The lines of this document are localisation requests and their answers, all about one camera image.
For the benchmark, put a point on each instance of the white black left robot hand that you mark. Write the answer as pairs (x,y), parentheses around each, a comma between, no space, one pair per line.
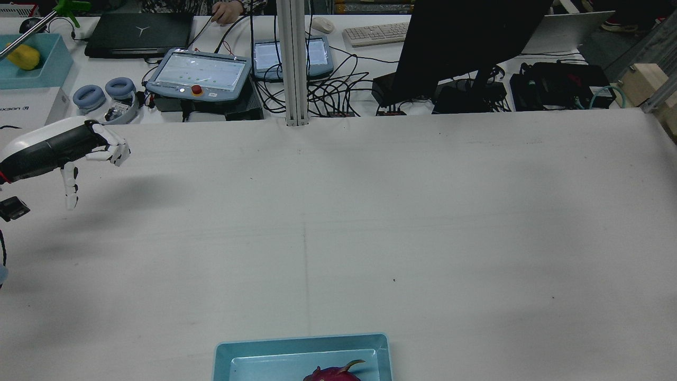
(47,148)

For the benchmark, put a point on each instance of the bystander person hand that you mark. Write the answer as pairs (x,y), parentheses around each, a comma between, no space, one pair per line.
(227,11)

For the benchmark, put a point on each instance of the red dragon fruit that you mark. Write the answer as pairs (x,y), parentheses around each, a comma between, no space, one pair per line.
(330,374)

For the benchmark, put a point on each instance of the white cardboard box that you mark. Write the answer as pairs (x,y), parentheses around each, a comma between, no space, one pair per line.
(26,108)

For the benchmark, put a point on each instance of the blue padded headphones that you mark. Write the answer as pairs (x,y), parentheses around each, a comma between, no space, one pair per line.
(90,98)

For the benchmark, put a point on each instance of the large grey teach pendant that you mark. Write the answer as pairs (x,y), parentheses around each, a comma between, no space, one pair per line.
(198,74)

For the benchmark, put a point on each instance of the blue bin holding fruit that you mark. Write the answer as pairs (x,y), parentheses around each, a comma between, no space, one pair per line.
(53,63)

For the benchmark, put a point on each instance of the black laptop with Y logo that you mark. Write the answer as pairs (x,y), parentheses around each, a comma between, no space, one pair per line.
(137,34)

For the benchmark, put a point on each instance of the yellow fruit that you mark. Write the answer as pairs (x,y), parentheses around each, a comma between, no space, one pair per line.
(24,57)

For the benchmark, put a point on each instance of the white computer mouse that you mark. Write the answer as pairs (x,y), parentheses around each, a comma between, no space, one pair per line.
(322,24)

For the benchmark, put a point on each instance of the black controller box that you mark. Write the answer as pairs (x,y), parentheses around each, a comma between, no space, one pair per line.
(243,108)

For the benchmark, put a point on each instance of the small grey teach pendant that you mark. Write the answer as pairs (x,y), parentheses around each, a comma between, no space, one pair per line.
(317,55)

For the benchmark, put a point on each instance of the metal rod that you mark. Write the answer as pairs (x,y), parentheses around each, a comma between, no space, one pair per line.
(29,29)

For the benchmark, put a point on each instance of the green plastic clamp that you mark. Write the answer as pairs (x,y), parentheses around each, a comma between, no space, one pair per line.
(71,8)

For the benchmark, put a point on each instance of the white keyboard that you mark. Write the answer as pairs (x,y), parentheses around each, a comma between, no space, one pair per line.
(375,33)

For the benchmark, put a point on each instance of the small black usb hub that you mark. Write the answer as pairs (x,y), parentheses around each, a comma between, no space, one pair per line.
(391,111)
(340,112)

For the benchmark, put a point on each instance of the black equipment box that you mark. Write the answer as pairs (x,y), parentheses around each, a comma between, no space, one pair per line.
(386,87)

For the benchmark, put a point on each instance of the black Huawei monitor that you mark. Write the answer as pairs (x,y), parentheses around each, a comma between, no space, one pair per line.
(465,42)

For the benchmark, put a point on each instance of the light blue plastic bin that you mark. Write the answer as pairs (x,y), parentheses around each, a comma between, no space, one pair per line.
(225,365)

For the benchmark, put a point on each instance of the black computer with red logo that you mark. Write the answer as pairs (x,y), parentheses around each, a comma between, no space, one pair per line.
(560,84)

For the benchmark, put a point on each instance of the silver Huawei laptop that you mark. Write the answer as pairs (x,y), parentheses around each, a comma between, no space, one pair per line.
(571,32)

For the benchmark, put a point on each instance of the aluminium profile beam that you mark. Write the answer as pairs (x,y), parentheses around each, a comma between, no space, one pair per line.
(661,69)

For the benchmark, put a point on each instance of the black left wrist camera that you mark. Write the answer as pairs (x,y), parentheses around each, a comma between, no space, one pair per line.
(13,208)

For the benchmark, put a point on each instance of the aluminium profile post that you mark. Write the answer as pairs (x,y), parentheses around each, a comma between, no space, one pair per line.
(293,63)

